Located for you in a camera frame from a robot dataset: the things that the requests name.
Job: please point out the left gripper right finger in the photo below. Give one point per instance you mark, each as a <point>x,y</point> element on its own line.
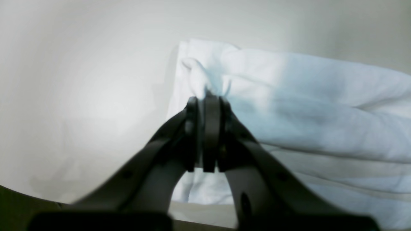
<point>267,196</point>

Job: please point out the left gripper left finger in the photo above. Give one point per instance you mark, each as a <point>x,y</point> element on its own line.
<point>137,197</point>

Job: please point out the white T-shirt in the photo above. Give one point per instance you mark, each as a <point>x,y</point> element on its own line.
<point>343,128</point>

